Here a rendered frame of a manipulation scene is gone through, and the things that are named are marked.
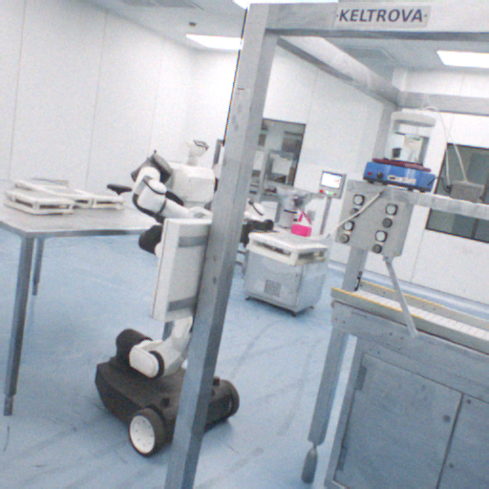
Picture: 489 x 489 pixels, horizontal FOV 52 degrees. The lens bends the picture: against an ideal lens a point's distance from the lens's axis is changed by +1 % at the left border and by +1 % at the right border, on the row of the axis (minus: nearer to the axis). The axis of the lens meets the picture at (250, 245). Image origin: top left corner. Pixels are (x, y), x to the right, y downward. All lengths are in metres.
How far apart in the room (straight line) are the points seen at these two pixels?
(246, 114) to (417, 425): 1.24
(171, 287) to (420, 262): 6.06
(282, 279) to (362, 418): 2.81
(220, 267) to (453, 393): 0.96
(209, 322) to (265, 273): 3.44
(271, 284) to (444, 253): 3.03
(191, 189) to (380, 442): 1.33
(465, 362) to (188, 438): 0.90
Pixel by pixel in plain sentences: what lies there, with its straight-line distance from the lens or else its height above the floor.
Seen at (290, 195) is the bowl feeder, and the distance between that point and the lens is 4.76.
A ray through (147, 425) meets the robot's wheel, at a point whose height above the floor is 0.14.
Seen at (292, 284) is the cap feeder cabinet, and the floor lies 0.31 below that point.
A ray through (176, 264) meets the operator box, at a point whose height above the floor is 1.10.
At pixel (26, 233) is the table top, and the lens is 2.38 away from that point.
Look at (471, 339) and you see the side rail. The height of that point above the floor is 0.96.
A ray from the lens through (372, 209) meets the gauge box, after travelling 1.77.
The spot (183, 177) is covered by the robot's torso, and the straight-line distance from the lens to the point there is 2.33.
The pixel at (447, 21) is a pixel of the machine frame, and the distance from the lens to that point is 1.10.
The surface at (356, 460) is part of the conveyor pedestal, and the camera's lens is 2.09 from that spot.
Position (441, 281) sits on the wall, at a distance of 7.12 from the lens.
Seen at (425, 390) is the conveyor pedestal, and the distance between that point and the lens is 1.90.
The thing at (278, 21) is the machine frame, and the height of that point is 1.71.
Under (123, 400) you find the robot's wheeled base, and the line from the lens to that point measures 2.60.
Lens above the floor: 1.40
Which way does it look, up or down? 10 degrees down
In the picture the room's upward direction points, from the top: 11 degrees clockwise
